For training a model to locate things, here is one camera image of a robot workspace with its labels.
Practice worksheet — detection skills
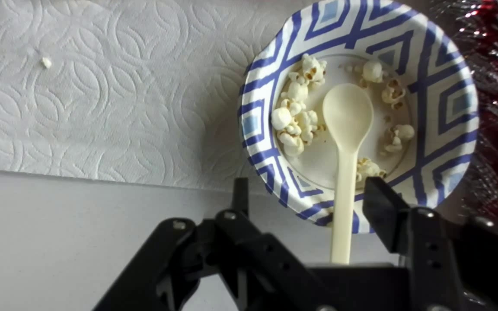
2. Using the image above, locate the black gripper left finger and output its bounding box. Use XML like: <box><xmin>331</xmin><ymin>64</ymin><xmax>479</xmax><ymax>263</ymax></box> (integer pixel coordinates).
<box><xmin>232</xmin><ymin>178</ymin><xmax>249</xmax><ymax>216</ymax></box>

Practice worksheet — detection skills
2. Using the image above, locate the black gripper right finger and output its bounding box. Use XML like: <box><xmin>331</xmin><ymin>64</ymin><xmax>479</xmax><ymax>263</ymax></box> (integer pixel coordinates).
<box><xmin>364</xmin><ymin>178</ymin><xmax>410</xmax><ymax>254</ymax></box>

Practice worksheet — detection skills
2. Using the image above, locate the cream plastic spoon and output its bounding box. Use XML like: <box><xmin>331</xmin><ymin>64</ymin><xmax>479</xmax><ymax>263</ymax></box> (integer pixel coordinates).
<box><xmin>324</xmin><ymin>83</ymin><xmax>374</xmax><ymax>265</ymax></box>

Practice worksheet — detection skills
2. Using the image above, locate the blue patterned paper bowl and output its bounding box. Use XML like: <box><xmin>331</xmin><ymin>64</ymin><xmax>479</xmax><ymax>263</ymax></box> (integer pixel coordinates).
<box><xmin>237</xmin><ymin>0</ymin><xmax>479</xmax><ymax>227</ymax></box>

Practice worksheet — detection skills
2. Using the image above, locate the white embossed paper towel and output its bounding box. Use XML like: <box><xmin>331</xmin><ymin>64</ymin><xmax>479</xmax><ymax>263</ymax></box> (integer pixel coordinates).
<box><xmin>0</xmin><ymin>0</ymin><xmax>320</xmax><ymax>196</ymax></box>

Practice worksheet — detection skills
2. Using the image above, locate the red silver tinsel garland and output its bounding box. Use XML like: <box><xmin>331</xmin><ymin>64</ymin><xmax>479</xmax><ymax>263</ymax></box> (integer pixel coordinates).
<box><xmin>431</xmin><ymin>0</ymin><xmax>498</xmax><ymax>220</ymax></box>

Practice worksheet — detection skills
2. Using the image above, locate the popcorn crumb on towel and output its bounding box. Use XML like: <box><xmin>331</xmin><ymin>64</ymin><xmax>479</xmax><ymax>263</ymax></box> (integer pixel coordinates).
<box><xmin>40</xmin><ymin>57</ymin><xmax>54</xmax><ymax>70</ymax></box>

